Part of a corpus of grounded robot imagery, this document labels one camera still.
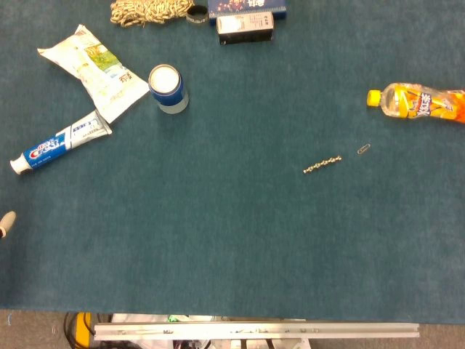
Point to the metal bead chain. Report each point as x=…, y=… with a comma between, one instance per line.
x=322, y=164

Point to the teal felt table mat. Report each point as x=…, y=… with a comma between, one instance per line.
x=232, y=203

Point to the blue and white can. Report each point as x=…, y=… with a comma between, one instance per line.
x=168, y=89

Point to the silver paper clip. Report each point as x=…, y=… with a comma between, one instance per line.
x=363, y=148

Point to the black and white carton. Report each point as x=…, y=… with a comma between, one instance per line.
x=245, y=28

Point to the dark blue printed box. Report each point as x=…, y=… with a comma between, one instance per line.
x=247, y=7

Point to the white snack bag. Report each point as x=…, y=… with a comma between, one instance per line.
x=96, y=71

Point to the Crest toothpaste tube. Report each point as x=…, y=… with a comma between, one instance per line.
x=58, y=145

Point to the orange drink plastic bottle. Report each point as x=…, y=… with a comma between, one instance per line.
x=417, y=103

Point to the aluminium profile rail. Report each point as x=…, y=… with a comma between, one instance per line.
x=254, y=331

